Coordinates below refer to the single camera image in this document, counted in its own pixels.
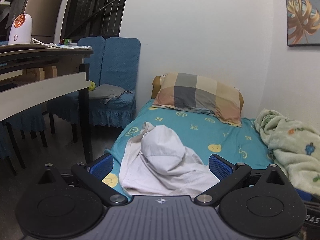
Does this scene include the golden leaf wall picture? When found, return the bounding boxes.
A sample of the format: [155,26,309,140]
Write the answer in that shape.
[286,0,320,47]

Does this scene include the teal smiley bed sheet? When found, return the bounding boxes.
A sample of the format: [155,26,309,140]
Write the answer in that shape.
[103,100,272,193]

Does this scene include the yellow green plush toy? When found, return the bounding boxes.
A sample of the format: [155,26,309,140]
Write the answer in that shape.
[88,81,96,91]

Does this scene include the blue covered chair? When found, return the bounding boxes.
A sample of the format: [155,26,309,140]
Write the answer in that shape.
[89,37,140,128]
[47,36,105,142]

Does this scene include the blue covered chair right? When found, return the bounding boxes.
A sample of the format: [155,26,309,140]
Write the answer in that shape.
[89,37,140,128]

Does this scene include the grey folded cloth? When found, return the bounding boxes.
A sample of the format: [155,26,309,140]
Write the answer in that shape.
[88,84,133,105]

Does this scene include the blue covered chair left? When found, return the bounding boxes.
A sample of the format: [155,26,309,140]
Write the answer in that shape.
[47,36,105,142]

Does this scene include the green patterned fleece blanket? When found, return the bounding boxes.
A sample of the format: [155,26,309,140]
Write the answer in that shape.
[254,109,319,195]

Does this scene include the papers on table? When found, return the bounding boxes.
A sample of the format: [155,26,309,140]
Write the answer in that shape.
[31,38,92,50]

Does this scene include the wooden dining table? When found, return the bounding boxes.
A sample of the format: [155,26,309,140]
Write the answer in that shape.
[1,43,93,163]

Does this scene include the white shirt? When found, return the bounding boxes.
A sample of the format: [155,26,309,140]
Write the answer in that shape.
[119,122,219,198]

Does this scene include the plaid checkered pillow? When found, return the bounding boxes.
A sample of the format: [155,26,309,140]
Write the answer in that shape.
[151,72,244,127]

